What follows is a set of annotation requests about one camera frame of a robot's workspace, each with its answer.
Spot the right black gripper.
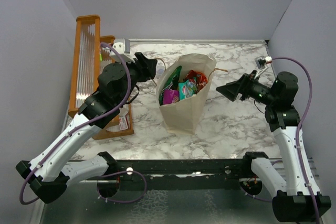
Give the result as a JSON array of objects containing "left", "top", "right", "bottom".
[{"left": 217, "top": 70, "right": 278, "bottom": 105}]

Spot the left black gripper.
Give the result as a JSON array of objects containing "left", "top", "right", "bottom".
[{"left": 115, "top": 52, "right": 157, "bottom": 106}]

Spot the teal snack packet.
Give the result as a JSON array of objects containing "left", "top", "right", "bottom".
[{"left": 178, "top": 78, "right": 198, "bottom": 101}]

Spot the beige paper bag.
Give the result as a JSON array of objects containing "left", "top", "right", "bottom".
[{"left": 155, "top": 54, "right": 218, "bottom": 135}]

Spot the green crisps bag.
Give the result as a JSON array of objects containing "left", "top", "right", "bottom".
[{"left": 161, "top": 66, "right": 182, "bottom": 93}]

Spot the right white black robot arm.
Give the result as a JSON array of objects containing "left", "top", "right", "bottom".
[{"left": 216, "top": 70, "right": 331, "bottom": 223}]

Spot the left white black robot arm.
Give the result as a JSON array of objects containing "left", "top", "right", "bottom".
[{"left": 16, "top": 52, "right": 158, "bottom": 204}]

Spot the small clear plastic cup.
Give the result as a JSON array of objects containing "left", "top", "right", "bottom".
[{"left": 156, "top": 69, "right": 164, "bottom": 76}]

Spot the red snack packet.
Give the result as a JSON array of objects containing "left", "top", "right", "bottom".
[{"left": 184, "top": 70, "right": 208, "bottom": 92}]

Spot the magenta snack packet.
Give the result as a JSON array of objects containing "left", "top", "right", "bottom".
[{"left": 162, "top": 89, "right": 180, "bottom": 105}]

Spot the wooden tiered display rack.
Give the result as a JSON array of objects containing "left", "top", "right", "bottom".
[{"left": 67, "top": 15, "right": 135, "bottom": 140}]

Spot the red white label card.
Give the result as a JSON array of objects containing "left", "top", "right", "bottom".
[{"left": 119, "top": 111, "right": 130, "bottom": 131}]

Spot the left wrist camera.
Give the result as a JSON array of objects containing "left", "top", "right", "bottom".
[{"left": 112, "top": 38, "right": 133, "bottom": 62}]

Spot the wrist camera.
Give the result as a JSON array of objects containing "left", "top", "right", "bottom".
[
  {"left": 254, "top": 56, "right": 272, "bottom": 79},
  {"left": 112, "top": 38, "right": 133, "bottom": 62}
]

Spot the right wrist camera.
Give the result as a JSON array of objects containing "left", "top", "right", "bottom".
[{"left": 254, "top": 56, "right": 272, "bottom": 79}]

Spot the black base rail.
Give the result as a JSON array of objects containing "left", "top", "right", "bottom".
[{"left": 96, "top": 152, "right": 268, "bottom": 196}]

